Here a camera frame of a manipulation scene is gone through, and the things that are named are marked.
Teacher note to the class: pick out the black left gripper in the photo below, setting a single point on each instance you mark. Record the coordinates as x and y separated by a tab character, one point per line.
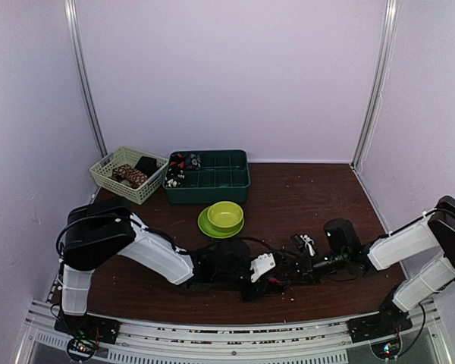
263	287

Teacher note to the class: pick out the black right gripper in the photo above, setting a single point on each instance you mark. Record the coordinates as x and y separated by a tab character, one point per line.
306	274

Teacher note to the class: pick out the red navy striped tie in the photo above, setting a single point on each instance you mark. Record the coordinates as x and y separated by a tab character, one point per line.
278	282

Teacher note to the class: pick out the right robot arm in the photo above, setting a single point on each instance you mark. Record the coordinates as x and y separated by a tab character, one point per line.
432	230

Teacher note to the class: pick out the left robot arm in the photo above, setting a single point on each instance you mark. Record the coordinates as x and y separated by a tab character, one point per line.
98	232

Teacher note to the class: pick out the lime green bowl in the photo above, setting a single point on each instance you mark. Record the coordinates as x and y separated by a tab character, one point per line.
225	214

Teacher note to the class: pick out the lime green plate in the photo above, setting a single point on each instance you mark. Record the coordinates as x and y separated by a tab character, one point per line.
207	228

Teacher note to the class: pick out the green divided organizer tray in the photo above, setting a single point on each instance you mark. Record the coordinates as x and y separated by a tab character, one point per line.
224	175

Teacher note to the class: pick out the black white patterned rolled tie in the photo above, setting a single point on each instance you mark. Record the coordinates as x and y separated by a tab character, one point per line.
174	178

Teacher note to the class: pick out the dark floral rolled tie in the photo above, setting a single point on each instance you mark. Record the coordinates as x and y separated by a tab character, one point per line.
193	162

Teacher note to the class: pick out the red black rolled tie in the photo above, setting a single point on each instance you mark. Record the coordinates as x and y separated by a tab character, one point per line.
177	160

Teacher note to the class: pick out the brown floral tie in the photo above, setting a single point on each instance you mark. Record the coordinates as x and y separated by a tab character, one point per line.
126	173

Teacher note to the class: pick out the pale green perforated basket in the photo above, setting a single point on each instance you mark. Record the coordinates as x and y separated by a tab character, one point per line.
101	172

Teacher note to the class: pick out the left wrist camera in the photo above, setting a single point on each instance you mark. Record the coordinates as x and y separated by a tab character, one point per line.
262	264

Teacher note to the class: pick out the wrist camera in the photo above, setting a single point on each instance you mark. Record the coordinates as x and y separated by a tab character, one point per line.
305	244
262	264

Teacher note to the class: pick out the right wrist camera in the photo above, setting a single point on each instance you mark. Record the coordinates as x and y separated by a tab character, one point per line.
305	244

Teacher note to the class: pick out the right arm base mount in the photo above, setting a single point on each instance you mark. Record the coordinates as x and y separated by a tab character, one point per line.
388	320

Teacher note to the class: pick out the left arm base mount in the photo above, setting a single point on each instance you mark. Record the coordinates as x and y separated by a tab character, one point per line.
89	327

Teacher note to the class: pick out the right aluminium frame post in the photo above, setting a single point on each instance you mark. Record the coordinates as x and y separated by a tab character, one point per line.
381	71

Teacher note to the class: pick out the aluminium frame post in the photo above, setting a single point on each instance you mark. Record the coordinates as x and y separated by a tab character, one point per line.
381	71
74	30

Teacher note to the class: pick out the left aluminium frame post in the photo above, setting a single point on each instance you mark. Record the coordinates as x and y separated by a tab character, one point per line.
74	30

